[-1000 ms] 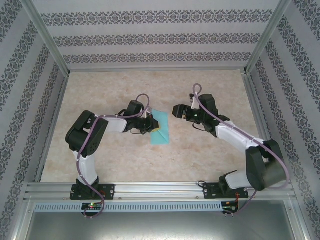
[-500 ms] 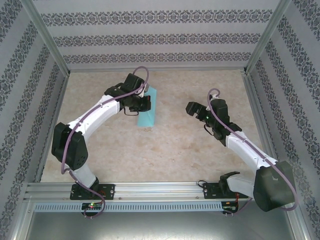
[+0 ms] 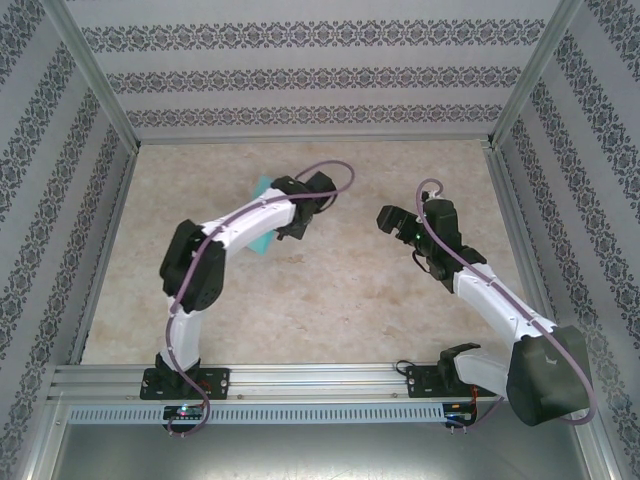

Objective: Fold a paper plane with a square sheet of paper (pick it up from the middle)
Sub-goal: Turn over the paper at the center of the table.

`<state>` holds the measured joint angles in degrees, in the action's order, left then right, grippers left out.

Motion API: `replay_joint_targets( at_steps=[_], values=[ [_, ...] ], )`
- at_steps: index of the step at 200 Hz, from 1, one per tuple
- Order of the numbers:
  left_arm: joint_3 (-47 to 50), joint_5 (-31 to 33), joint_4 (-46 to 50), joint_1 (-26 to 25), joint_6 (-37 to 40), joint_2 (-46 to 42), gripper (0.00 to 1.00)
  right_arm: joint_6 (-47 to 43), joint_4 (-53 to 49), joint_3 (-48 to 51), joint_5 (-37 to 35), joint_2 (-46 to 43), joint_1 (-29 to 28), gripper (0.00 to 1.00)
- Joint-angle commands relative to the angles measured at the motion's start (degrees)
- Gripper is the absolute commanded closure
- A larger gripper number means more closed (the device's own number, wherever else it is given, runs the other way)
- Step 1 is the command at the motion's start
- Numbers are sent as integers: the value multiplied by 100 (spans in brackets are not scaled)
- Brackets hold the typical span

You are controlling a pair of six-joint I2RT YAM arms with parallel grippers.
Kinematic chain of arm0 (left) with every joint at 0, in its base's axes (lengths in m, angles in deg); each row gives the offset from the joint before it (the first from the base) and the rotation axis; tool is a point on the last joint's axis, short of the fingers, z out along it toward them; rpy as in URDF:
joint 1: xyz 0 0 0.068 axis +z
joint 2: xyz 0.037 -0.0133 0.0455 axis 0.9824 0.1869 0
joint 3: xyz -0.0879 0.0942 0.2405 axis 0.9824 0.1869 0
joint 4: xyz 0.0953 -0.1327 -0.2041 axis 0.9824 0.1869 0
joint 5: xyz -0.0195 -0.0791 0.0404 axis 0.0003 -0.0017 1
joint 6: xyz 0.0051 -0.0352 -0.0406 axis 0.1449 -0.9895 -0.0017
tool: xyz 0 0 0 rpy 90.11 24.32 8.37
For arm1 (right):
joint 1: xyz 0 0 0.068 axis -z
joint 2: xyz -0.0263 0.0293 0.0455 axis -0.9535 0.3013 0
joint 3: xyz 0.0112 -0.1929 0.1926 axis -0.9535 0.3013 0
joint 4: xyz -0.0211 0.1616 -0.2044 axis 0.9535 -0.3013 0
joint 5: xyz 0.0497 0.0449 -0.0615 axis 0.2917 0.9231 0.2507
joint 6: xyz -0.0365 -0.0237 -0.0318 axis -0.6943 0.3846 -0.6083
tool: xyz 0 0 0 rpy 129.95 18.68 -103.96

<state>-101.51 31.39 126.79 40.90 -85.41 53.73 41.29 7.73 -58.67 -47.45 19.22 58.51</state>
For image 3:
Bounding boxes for aluminium side frame rail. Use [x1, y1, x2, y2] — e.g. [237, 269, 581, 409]
[482, 144, 561, 334]
[69, 149, 141, 366]

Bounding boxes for aluminium lower frame beam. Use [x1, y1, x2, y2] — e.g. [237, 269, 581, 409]
[12, 392, 69, 480]
[567, 397, 626, 480]

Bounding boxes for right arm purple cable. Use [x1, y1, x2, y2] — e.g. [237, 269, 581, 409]
[416, 178, 596, 429]

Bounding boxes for aluminium rear frame rail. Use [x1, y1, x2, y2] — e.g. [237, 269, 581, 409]
[134, 133, 494, 146]

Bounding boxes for aluminium frame post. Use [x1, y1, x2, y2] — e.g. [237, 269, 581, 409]
[487, 0, 589, 149]
[42, 0, 144, 154]

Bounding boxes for slotted grey cable duct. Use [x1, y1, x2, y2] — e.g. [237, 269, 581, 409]
[67, 403, 446, 426]

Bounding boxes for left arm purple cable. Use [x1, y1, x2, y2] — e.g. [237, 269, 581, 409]
[164, 160, 359, 439]

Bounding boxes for right gripper thin black wire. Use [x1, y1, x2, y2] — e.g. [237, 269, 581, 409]
[410, 249, 436, 275]

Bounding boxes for grey metal sheet panel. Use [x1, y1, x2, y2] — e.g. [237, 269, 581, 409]
[49, 422, 611, 480]

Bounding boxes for aluminium mounting beam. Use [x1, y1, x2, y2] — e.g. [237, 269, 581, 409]
[47, 363, 594, 401]

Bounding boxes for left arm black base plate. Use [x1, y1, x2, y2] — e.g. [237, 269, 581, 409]
[141, 367, 232, 401]

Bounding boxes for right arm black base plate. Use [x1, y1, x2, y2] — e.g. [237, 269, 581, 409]
[405, 364, 496, 400]

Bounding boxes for teal paper sheet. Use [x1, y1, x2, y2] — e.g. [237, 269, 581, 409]
[244, 174, 280, 257]

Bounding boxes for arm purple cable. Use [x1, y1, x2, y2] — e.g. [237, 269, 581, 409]
[416, 178, 596, 429]
[164, 160, 359, 439]

